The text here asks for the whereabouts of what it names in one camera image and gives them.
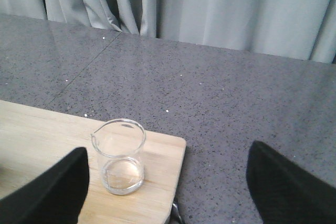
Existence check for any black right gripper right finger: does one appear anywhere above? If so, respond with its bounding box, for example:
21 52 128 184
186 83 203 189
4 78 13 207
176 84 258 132
246 141 335 223

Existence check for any small glass beaker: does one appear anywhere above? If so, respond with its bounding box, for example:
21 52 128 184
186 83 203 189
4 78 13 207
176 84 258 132
91 119 146 196

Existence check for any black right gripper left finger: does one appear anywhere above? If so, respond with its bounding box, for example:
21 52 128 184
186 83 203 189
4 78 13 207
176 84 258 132
1 147 89 223

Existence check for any wooden cutting board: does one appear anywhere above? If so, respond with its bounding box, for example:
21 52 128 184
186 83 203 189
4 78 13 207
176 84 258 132
1 101 186 223

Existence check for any grey curtain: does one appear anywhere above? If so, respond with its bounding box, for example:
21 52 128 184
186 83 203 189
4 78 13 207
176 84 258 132
1 0 335 63

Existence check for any black board handle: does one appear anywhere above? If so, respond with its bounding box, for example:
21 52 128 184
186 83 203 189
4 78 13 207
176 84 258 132
170 198 184 224

